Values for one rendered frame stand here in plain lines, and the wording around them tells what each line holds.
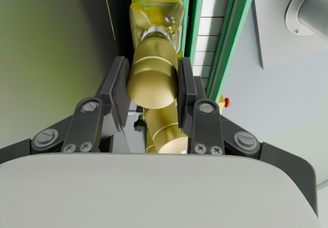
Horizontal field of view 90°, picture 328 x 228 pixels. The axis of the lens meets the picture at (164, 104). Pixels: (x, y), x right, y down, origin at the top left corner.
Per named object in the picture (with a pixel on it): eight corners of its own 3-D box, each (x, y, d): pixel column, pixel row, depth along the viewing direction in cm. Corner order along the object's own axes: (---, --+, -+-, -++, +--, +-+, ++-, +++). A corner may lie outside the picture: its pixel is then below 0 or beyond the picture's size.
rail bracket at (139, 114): (124, 87, 48) (114, 123, 38) (148, 88, 48) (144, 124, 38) (127, 97, 51) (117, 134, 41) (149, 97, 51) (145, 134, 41)
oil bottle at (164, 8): (145, -26, 29) (122, 10, 14) (176, -25, 29) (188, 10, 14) (147, 10, 33) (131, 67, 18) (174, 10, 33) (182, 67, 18)
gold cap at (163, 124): (142, 104, 16) (157, 144, 13) (177, 96, 16) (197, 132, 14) (144, 125, 18) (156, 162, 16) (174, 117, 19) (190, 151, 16)
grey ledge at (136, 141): (118, 75, 56) (111, 97, 48) (144, 75, 56) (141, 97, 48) (143, 181, 123) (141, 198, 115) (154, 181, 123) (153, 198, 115)
